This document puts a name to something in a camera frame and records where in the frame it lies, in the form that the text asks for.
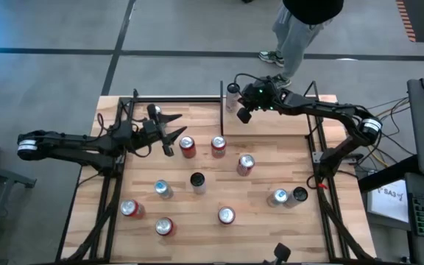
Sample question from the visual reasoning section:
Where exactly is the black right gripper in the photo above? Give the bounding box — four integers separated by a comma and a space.
236, 82, 285, 124

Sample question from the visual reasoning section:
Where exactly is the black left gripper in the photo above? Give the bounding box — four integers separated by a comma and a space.
140, 105, 187, 158

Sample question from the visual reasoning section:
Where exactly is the white Celsius can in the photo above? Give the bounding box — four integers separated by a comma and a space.
225, 82, 241, 113
189, 172, 208, 195
283, 186, 309, 210

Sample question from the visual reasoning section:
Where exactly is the red Fanta strawberry can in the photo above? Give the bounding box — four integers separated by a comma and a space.
217, 205, 237, 225
211, 135, 227, 160

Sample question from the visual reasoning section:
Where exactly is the red Star Wars Coca-Cola can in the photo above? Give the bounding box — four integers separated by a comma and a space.
236, 153, 256, 177

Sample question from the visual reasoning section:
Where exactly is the person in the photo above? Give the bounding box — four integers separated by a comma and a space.
258, 0, 345, 89

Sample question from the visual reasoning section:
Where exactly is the black rounded device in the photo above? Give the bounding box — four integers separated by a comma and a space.
266, 241, 292, 265

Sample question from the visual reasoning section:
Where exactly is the white paper sign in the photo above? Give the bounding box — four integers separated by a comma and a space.
366, 179, 410, 224

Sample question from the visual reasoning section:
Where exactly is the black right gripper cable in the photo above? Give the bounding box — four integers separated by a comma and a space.
233, 72, 272, 88

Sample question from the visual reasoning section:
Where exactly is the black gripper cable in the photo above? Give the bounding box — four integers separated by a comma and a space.
233, 72, 272, 88
96, 101, 161, 159

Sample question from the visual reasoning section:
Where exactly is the black aluminium table frame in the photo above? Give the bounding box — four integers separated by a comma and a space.
55, 93, 378, 265

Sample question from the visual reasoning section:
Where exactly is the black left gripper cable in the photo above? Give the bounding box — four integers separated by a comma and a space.
96, 101, 161, 159

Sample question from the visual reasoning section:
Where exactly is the black base cable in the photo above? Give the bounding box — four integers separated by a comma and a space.
306, 175, 322, 191

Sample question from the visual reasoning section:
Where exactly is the yellow floor cable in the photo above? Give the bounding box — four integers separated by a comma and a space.
366, 145, 386, 169

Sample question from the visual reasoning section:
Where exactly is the black floor cable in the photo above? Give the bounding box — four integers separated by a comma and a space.
364, 96, 419, 155

